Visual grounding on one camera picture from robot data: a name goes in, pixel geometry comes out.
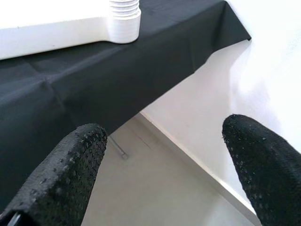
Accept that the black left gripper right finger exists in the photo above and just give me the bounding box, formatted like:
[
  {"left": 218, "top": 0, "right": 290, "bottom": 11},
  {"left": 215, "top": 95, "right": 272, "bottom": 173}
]
[{"left": 222, "top": 114, "right": 301, "bottom": 226}]

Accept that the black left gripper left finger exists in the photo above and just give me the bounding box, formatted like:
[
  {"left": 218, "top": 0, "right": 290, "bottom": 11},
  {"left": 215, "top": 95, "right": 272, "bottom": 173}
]
[{"left": 0, "top": 123, "right": 108, "bottom": 226}]

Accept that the white plastic table top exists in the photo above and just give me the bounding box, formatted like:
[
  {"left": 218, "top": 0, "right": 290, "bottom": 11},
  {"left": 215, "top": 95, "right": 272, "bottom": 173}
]
[{"left": 0, "top": 0, "right": 142, "bottom": 61}]

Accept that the white plastic table leg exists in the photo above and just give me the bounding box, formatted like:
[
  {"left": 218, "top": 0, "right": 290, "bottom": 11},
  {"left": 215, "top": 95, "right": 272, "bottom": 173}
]
[{"left": 109, "top": 0, "right": 141, "bottom": 19}]

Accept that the metal table leg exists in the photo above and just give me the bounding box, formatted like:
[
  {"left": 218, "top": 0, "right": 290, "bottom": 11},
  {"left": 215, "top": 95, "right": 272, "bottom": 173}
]
[{"left": 109, "top": 136, "right": 129, "bottom": 161}]

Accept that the black tablecloth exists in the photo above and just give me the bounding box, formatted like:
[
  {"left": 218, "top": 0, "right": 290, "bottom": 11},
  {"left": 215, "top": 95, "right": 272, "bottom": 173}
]
[{"left": 0, "top": 0, "right": 252, "bottom": 201}]

